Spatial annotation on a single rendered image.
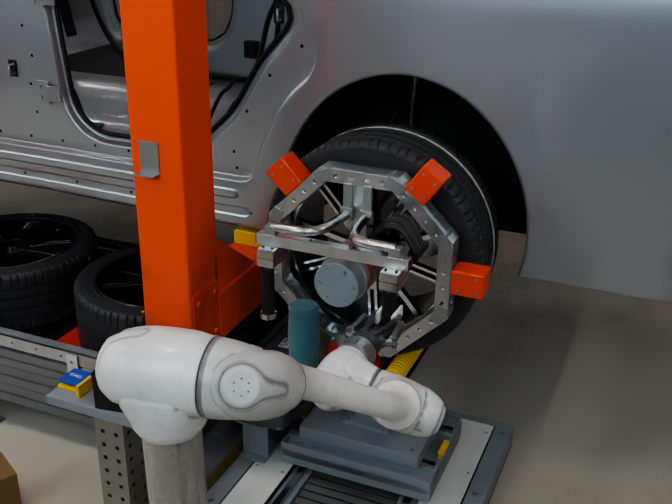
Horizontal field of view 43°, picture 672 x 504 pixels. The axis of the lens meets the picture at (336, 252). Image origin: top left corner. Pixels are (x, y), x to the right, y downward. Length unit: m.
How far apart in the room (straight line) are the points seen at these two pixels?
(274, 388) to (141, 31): 1.23
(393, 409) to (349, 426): 1.09
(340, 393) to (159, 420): 0.38
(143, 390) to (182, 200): 1.05
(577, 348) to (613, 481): 0.89
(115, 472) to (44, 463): 0.50
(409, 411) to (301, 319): 0.67
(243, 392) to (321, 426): 1.53
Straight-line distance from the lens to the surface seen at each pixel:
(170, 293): 2.49
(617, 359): 3.81
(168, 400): 1.37
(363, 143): 2.36
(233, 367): 1.29
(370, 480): 2.77
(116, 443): 2.63
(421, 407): 1.82
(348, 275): 2.24
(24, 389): 3.20
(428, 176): 2.22
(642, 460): 3.24
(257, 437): 2.87
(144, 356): 1.37
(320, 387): 1.58
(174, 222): 2.39
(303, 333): 2.40
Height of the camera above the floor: 1.84
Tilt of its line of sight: 24 degrees down
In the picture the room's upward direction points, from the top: 1 degrees clockwise
